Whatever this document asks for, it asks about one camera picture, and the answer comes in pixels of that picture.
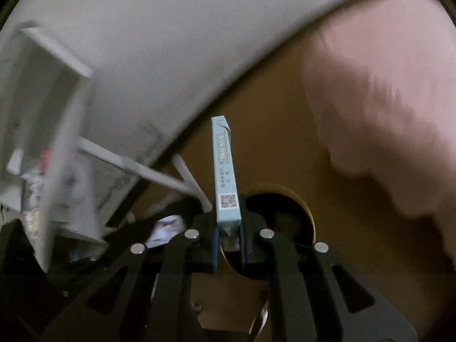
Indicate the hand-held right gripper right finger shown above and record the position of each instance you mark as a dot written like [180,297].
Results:
[242,249]

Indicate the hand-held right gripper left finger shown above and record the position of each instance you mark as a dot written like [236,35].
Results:
[215,249]

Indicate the round brown-rimmed bin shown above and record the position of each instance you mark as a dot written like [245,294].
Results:
[285,217]

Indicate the light blue cigarette box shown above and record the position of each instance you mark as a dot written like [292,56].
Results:
[225,171]

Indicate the crumpled blue white wrapper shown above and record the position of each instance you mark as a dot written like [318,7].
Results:
[166,228]

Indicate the white metal rack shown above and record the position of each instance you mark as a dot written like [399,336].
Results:
[46,121]

